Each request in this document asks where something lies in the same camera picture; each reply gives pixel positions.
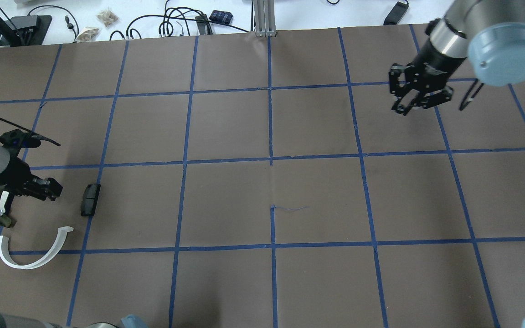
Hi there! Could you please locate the white curved plastic bracket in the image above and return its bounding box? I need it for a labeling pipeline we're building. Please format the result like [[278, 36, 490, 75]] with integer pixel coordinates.
[[0, 226, 74, 270]]

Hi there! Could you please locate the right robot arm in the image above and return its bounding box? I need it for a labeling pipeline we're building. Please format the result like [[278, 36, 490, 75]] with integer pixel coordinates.
[[388, 0, 525, 117]]

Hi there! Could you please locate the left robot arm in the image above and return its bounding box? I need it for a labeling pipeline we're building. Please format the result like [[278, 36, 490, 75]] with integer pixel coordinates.
[[0, 129, 62, 201]]

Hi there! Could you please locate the aluminium frame post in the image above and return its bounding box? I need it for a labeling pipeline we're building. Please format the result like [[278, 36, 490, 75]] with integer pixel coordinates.
[[252, 0, 277, 37]]

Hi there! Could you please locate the black power adapter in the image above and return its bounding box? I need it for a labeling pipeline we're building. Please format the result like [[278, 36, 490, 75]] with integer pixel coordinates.
[[383, 0, 410, 26]]

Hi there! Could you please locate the black brake pad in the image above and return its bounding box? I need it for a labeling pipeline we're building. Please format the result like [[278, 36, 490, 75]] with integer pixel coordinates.
[[80, 184, 101, 217]]

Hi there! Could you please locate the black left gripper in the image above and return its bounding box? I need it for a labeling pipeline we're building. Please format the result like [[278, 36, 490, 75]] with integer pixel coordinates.
[[0, 129, 63, 201]]

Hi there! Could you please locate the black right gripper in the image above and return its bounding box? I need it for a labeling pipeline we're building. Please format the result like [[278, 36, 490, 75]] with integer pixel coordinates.
[[388, 48, 454, 115]]

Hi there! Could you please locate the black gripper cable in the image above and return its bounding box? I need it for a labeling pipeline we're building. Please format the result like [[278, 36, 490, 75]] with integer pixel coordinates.
[[0, 113, 62, 147]]

